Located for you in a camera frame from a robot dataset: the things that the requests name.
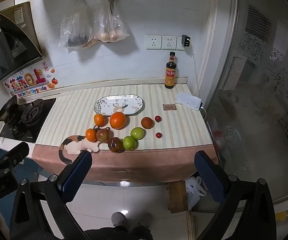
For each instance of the black range hood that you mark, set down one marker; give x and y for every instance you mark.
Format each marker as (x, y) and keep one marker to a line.
(6, 47)

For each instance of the wooden stool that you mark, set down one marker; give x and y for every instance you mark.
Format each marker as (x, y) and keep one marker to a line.
(177, 196)

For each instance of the grey slipper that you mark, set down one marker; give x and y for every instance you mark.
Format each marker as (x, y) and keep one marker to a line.
(119, 218)
(146, 219)

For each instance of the plastic bag with dark contents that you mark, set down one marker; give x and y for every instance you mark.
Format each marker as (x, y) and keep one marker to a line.
(75, 30)

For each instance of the large orange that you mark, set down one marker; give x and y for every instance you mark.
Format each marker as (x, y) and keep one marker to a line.
(118, 120)

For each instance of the colourful wall sticker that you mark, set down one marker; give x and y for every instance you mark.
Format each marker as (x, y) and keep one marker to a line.
(31, 82)

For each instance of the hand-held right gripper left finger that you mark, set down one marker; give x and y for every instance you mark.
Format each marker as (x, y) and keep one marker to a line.
(76, 176)

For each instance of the black gas stove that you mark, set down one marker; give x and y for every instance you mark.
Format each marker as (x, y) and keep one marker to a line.
(31, 117)

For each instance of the white wall socket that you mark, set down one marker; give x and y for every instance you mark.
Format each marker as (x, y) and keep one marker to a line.
(168, 43)
(179, 45)
(153, 42)

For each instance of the floral ceramic plate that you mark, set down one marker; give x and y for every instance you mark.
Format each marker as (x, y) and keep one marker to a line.
(120, 105)

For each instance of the beige mesh bag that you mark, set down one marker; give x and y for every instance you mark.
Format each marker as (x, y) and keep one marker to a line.
(89, 43)

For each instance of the reddish brown apple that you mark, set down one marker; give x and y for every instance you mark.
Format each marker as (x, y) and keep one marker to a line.
(102, 135)

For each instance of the red cherry tomato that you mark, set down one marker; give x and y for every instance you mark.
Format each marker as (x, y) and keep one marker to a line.
(158, 135)
(158, 118)

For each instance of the striped cat print tablecloth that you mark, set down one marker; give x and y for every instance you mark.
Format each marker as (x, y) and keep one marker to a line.
(178, 135)

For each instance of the dark soy sauce bottle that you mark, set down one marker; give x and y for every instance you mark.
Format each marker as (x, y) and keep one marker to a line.
(170, 72)

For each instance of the black plug charger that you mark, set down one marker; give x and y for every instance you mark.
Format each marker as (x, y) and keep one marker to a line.
(185, 40)

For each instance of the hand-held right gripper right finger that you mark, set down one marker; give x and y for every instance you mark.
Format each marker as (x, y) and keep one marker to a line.
(208, 177)

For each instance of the frosted glass sliding door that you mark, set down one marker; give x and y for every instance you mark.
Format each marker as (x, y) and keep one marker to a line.
(258, 92)

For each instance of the white paper napkin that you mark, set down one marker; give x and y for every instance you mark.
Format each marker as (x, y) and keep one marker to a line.
(187, 100)

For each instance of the white plastic bag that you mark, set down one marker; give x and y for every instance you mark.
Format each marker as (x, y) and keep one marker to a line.
(192, 192)

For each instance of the plastic bag with onions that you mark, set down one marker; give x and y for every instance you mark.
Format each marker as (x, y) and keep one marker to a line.
(109, 27)

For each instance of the small orange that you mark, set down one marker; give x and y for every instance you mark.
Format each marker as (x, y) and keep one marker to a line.
(99, 120)
(91, 135)

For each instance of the black frying pan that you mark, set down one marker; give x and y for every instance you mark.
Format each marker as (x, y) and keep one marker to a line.
(6, 108)

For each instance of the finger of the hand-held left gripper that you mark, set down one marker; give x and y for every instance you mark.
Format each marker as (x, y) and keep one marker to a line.
(19, 152)

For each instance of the brown rectangular label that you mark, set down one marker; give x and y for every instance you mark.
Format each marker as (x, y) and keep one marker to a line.
(169, 106)

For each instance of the green apple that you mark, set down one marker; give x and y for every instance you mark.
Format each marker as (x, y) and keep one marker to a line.
(129, 143)
(137, 133)

